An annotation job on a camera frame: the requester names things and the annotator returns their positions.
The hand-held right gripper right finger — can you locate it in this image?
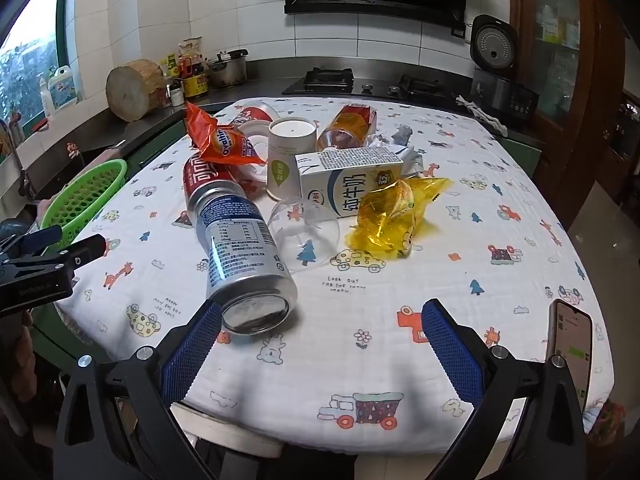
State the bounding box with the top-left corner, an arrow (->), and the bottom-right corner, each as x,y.
421,298 -> 588,480

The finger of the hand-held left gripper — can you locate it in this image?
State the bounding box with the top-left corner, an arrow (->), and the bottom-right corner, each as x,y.
0,226 -> 64,266
50,235 -> 108,275

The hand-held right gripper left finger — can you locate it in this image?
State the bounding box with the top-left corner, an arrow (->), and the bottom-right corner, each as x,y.
54,299 -> 223,480

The green plastic basket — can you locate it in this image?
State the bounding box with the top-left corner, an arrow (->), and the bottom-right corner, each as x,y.
39,159 -> 128,241

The blue and white drink can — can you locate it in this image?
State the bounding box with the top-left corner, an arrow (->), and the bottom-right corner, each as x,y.
192,185 -> 298,336

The white plastic lid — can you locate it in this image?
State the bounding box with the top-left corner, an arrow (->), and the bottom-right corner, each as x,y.
239,121 -> 273,183

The white paper cup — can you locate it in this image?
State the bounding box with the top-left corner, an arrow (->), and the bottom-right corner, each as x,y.
265,117 -> 318,202

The steel faucet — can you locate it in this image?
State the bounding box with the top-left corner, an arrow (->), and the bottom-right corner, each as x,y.
0,120 -> 36,201

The green base cabinet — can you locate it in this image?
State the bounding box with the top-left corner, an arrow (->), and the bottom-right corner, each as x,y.
122,120 -> 188,171

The smartphone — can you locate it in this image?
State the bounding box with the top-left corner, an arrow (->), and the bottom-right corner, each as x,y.
545,299 -> 594,413

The white plastic bottle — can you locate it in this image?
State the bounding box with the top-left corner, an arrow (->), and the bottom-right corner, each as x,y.
39,72 -> 55,118

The red drink can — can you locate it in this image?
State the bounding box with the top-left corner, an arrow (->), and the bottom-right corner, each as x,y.
182,152 -> 266,211

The white detergent jug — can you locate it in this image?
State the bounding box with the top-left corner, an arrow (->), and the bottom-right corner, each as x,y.
48,65 -> 80,111

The yellow plastic wrapper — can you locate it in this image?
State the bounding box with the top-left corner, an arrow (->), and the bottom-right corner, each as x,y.
347,176 -> 455,259

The clear plastic cup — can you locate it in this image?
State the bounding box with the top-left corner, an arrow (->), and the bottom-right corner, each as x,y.
268,195 -> 341,272

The round wooden chopping block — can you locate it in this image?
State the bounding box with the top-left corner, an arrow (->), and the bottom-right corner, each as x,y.
105,59 -> 167,123

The orange snack packet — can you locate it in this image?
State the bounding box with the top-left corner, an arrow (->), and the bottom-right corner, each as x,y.
184,101 -> 266,167

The green framed window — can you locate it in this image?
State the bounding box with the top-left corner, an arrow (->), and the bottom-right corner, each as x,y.
0,0 -> 69,126

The white milk carton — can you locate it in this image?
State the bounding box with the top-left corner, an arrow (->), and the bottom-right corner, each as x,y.
295,147 -> 405,219

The yellow label sauce jar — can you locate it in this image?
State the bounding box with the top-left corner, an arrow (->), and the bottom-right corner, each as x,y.
181,74 -> 210,99

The crumpled grey paper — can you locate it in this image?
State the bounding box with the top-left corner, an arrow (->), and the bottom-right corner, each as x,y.
367,125 -> 426,178

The dark sauce bottle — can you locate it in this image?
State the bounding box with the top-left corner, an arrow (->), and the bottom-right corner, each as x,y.
177,52 -> 206,81

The red instant noodle bowl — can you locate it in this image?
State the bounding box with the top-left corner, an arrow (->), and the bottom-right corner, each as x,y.
227,101 -> 281,128

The steel cooking pot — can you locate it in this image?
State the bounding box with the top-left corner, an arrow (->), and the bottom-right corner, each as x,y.
207,49 -> 249,88

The white dishcloth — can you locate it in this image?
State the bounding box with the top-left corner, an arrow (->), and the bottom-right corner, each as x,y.
454,92 -> 508,137

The amber tea bottle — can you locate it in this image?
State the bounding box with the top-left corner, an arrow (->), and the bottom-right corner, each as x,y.
316,104 -> 378,152

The black gas stove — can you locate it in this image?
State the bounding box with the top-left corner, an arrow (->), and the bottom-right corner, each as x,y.
281,66 -> 453,106

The black rice cooker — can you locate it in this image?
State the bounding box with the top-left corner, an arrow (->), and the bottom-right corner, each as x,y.
469,14 -> 541,122

